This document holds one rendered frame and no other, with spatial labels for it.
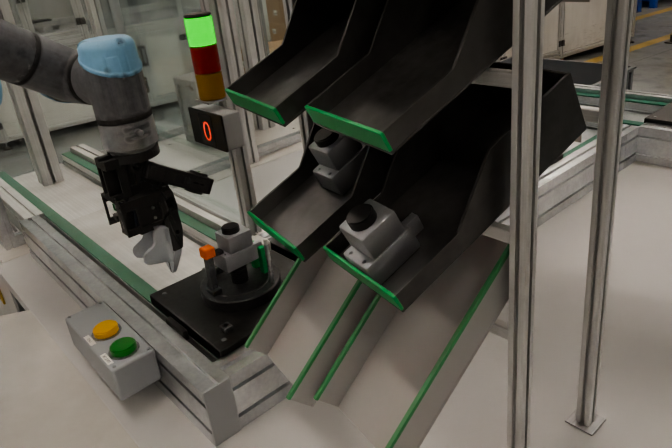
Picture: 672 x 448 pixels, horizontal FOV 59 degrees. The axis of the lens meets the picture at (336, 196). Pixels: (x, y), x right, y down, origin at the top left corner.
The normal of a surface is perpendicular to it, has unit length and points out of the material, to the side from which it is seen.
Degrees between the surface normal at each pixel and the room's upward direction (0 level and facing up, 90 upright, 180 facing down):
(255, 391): 90
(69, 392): 0
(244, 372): 90
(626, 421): 0
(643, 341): 0
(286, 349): 45
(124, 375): 90
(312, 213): 25
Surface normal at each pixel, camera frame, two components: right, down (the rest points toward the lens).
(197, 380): -0.11, -0.91
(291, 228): -0.45, -0.70
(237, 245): 0.66, 0.24
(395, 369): -0.67, -0.44
